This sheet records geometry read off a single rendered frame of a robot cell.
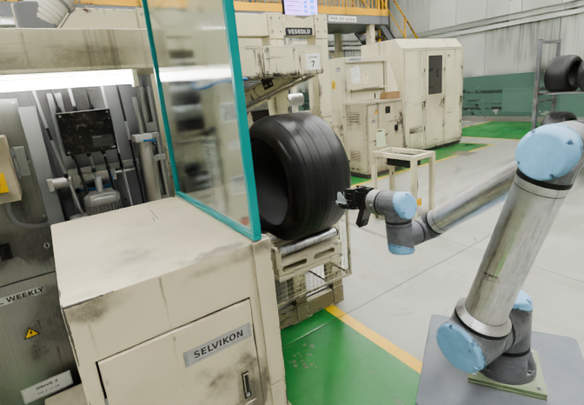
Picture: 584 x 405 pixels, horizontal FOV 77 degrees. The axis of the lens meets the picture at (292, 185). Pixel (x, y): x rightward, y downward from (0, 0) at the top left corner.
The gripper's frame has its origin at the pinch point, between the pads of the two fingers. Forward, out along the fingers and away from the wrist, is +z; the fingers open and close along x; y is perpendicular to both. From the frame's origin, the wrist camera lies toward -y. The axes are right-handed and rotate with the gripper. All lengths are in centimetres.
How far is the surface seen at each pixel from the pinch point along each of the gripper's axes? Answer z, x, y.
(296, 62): 39, -18, 66
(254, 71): 39, 7, 62
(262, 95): 54, -4, 53
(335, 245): 13.8, -5.4, -22.9
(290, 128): 9.4, 11.6, 33.6
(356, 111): 333, -333, 43
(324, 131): 5.5, -2.5, 29.9
